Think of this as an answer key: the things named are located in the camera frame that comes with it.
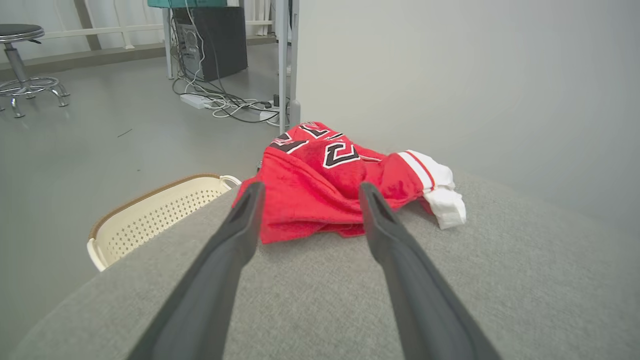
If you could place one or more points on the desk with green top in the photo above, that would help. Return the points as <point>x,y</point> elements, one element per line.
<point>190,2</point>

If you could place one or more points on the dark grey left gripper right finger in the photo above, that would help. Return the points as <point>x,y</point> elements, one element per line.
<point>425,310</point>

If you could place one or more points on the red basketball jersey with numbers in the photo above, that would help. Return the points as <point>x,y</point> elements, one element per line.
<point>310,200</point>

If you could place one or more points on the cream perforated laundry basket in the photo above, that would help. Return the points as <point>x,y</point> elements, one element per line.
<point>150,215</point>

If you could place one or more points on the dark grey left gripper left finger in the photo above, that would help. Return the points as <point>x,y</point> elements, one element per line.
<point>200,310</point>

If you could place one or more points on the grey partition end post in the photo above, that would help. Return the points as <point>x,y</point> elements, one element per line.
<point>287,50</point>

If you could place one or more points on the chrome stool with black seat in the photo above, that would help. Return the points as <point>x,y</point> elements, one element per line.
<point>20,32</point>

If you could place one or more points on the black computer tower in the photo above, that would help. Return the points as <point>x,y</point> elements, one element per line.
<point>220,40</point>

